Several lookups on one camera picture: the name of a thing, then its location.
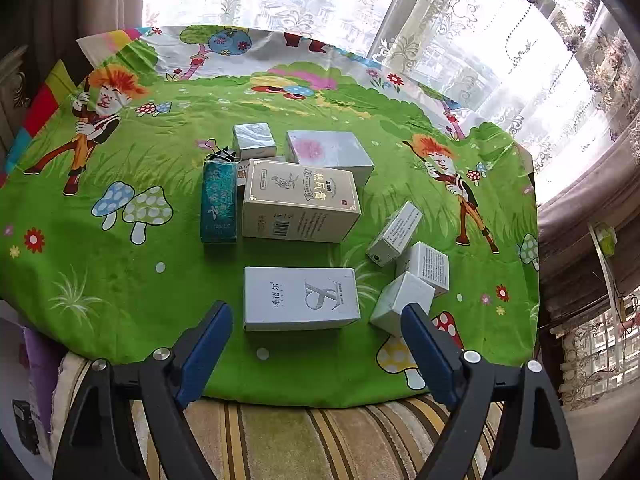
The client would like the small silver box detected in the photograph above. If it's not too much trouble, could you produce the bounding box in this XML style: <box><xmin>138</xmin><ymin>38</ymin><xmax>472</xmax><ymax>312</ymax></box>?
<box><xmin>233</xmin><ymin>122</ymin><xmax>277</xmax><ymax>160</ymax></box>

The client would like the striped beige rug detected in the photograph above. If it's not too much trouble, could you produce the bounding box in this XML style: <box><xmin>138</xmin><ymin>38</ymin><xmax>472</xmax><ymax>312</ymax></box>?
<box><xmin>49</xmin><ymin>351</ymin><xmax>504</xmax><ymax>480</ymax></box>

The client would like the white box grey logo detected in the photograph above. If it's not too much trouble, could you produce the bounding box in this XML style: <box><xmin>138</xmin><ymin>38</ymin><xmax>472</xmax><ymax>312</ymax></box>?
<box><xmin>243</xmin><ymin>266</ymin><xmax>361</xmax><ymax>332</ymax></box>

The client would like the purple cardboard storage box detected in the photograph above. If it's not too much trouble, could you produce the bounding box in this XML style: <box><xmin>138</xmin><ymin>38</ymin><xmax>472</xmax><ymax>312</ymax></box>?
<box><xmin>1</xmin><ymin>301</ymin><xmax>60</xmax><ymax>479</ymax></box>

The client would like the small plain white box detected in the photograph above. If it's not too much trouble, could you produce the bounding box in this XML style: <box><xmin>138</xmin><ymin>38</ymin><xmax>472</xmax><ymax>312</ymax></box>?
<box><xmin>369</xmin><ymin>272</ymin><xmax>436</xmax><ymax>338</ymax></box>

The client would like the cartoon print green tablecloth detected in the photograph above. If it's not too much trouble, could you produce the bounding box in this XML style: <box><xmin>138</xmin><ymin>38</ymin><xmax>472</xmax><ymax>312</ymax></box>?
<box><xmin>1</xmin><ymin>25</ymin><xmax>538</xmax><ymax>408</ymax></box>

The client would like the mauve drape curtain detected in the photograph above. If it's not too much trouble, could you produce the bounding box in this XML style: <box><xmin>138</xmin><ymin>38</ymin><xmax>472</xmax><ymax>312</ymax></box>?
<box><xmin>538</xmin><ymin>122</ymin><xmax>639</xmax><ymax>321</ymax></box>

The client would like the silver box with pink spot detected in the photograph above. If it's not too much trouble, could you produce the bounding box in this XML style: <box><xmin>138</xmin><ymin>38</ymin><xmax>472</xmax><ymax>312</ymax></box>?
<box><xmin>285</xmin><ymin>130</ymin><xmax>374</xmax><ymax>188</ymax></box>

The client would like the teal tissue pack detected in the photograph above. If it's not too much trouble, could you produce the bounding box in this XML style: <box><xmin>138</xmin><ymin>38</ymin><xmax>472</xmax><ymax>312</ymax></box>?
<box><xmin>200</xmin><ymin>159</ymin><xmax>238</xmax><ymax>244</ymax></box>

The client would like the white lace curtain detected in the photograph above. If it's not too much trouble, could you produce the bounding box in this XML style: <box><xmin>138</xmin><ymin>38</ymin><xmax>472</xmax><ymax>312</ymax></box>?
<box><xmin>142</xmin><ymin>0</ymin><xmax>639</xmax><ymax>203</ymax></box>

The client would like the black binder clip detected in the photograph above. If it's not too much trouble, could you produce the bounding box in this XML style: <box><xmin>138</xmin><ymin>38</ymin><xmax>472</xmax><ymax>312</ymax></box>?
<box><xmin>204</xmin><ymin>139</ymin><xmax>240</xmax><ymax>162</ymax></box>

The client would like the beige box with drawing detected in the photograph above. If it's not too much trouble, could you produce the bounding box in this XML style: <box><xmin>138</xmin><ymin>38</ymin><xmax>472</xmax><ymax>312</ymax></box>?
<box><xmin>241</xmin><ymin>159</ymin><xmax>361</xmax><ymax>243</ymax></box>

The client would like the black box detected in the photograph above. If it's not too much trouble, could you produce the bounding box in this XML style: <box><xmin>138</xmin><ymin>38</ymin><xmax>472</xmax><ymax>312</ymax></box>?
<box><xmin>12</xmin><ymin>399</ymin><xmax>40</xmax><ymax>455</ymax></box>

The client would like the small white text box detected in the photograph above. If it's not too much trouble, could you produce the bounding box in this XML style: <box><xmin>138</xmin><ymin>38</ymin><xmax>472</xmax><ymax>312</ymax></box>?
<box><xmin>396</xmin><ymin>242</ymin><xmax>449</xmax><ymax>296</ymax></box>

